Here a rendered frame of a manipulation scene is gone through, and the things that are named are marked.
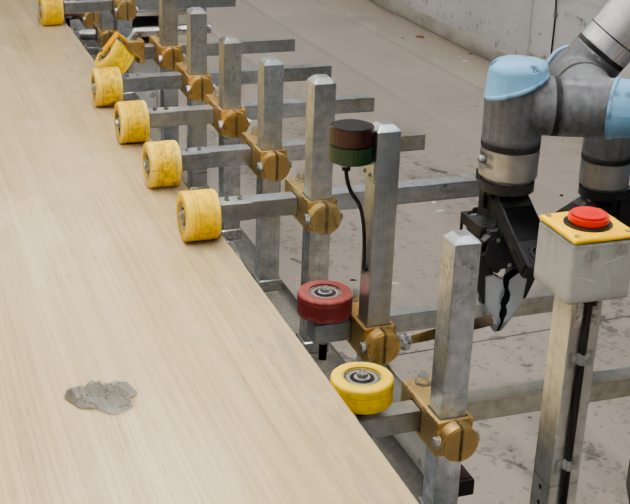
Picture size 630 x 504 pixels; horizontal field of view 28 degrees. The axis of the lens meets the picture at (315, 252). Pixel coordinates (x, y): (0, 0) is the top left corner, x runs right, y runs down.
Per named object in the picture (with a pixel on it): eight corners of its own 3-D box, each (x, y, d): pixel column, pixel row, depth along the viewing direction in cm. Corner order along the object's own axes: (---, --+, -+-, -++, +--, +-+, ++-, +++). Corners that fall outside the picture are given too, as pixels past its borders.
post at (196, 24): (203, 220, 278) (202, 5, 259) (207, 226, 275) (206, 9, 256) (187, 222, 277) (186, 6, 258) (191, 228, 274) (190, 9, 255)
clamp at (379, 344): (365, 322, 191) (366, 292, 189) (400, 363, 179) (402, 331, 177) (330, 326, 189) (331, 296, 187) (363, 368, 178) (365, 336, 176)
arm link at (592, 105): (630, 63, 162) (545, 60, 162) (650, 87, 152) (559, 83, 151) (622, 121, 165) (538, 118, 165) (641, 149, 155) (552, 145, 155)
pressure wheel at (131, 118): (143, 91, 240) (152, 122, 236) (140, 119, 246) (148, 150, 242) (113, 93, 238) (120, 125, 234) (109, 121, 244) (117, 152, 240)
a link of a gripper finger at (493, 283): (480, 315, 172) (486, 253, 168) (500, 334, 167) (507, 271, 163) (460, 318, 171) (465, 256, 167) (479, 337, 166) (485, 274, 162)
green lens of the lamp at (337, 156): (363, 150, 173) (363, 135, 172) (379, 164, 168) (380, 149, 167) (322, 154, 171) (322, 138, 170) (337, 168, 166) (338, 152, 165)
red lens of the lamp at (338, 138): (363, 133, 172) (364, 117, 171) (380, 146, 167) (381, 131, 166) (322, 136, 170) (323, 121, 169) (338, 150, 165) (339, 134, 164)
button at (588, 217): (594, 219, 125) (596, 203, 125) (615, 234, 122) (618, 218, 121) (559, 223, 124) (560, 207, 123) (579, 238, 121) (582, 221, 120)
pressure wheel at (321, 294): (338, 343, 190) (341, 273, 185) (357, 367, 183) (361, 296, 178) (288, 349, 187) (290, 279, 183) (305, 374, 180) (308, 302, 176)
